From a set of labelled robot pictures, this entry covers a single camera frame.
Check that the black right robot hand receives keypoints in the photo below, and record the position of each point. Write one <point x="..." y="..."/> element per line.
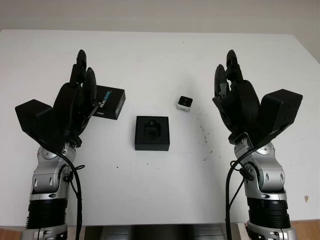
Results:
<point x="243" y="105"/>

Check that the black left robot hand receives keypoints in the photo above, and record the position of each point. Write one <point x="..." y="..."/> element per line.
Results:
<point x="72" y="105"/>

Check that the black printed box lid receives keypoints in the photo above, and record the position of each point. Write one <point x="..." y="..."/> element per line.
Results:
<point x="112" y="100"/>

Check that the small silver cube camera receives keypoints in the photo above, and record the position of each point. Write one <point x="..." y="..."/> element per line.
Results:
<point x="183" y="103"/>

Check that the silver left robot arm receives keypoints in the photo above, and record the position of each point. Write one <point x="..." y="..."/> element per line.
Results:
<point x="47" y="175"/>

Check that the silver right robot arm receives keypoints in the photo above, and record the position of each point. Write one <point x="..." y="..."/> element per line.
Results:
<point x="270" y="175"/>

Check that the black box base with insert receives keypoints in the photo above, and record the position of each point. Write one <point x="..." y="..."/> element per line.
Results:
<point x="140" y="145"/>

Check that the dark grey robot torso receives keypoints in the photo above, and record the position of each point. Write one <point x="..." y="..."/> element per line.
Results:
<point x="160" y="230"/>

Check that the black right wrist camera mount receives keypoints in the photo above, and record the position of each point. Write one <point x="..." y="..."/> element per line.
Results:
<point x="280" y="107"/>

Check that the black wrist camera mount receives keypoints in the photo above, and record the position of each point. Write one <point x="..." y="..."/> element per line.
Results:
<point x="32" y="117"/>
<point x="280" y="107"/>

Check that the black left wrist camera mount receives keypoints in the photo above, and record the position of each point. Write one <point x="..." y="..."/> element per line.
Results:
<point x="32" y="117"/>

